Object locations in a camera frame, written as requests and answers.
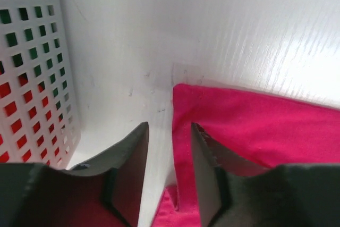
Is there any green t shirt in basket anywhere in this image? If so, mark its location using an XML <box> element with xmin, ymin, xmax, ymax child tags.
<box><xmin>1</xmin><ymin>0</ymin><xmax>76</xmax><ymax>124</ymax></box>

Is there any white perforated plastic basket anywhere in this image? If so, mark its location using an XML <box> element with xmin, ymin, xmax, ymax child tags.
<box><xmin>1</xmin><ymin>0</ymin><xmax>80</xmax><ymax>169</ymax></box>

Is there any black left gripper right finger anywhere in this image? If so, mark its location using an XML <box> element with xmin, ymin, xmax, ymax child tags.
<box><xmin>191</xmin><ymin>123</ymin><xmax>339</xmax><ymax>226</ymax></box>

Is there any pink t shirt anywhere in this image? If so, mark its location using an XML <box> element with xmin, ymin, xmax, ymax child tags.
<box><xmin>152</xmin><ymin>84</ymin><xmax>339</xmax><ymax>226</ymax></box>

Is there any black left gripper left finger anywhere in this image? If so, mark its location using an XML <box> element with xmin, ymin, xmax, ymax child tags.
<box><xmin>1</xmin><ymin>122</ymin><xmax>149</xmax><ymax>226</ymax></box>

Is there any red t shirt in basket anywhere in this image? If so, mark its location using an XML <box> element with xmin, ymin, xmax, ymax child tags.
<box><xmin>1</xmin><ymin>72</ymin><xmax>73</xmax><ymax>169</ymax></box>

